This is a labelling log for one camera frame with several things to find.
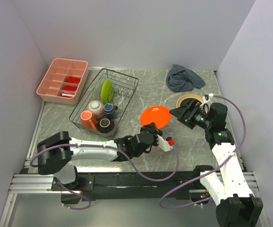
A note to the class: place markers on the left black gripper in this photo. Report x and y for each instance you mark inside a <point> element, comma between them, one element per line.
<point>152,127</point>

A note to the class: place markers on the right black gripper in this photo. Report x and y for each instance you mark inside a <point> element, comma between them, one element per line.
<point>193,107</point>

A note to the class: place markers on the black plate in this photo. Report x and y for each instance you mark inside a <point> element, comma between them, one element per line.
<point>186,101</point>

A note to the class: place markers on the orange plate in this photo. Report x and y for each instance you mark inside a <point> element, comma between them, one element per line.
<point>160,115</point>

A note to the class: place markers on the yellow plate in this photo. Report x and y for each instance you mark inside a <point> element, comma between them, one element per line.
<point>188,96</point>

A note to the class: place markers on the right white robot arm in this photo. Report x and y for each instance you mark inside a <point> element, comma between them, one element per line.
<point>236,205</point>

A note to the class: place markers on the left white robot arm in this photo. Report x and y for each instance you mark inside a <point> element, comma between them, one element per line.
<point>56,151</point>

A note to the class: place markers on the grey-blue crumpled cloth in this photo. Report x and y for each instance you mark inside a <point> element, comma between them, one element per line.
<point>181,79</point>

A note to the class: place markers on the blue ceramic mug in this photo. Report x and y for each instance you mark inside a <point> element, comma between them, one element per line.
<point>110,110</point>

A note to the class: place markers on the black glazed bowl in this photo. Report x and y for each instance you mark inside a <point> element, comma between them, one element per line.
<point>106,127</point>

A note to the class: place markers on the red patterned white bowl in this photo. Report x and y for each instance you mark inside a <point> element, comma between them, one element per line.
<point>96,108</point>

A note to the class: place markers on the green plate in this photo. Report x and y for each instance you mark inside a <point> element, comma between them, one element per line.
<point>107,91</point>

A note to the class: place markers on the orange ceramic mug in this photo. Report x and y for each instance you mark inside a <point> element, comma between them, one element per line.
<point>87,119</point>

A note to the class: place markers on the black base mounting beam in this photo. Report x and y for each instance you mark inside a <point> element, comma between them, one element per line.
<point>125,185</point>

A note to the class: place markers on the red white item in tray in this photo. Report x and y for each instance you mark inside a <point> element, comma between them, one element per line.
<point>67,95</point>

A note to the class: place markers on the pink plastic divided organizer tray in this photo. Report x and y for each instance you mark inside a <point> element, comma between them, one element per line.
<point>52,84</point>

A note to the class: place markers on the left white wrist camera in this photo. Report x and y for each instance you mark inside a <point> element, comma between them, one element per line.
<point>165,144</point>

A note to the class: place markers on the black wire dish rack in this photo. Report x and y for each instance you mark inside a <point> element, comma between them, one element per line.
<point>124,87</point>

